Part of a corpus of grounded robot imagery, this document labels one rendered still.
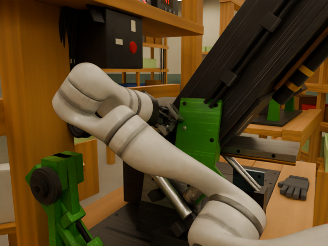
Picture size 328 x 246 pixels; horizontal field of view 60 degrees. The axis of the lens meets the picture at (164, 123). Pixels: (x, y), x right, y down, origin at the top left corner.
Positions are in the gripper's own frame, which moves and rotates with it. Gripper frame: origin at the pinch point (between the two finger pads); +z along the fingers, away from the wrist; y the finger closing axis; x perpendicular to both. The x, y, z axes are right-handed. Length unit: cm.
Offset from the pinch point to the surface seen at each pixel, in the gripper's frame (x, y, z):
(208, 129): -6.4, -8.7, 2.9
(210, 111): -9.4, -5.3, 2.9
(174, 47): 107, 576, 887
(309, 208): -10, -40, 41
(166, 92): 12, 36, 59
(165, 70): 119, 346, 571
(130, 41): -4.0, 24.2, -1.8
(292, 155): -17.4, -24.9, 14.8
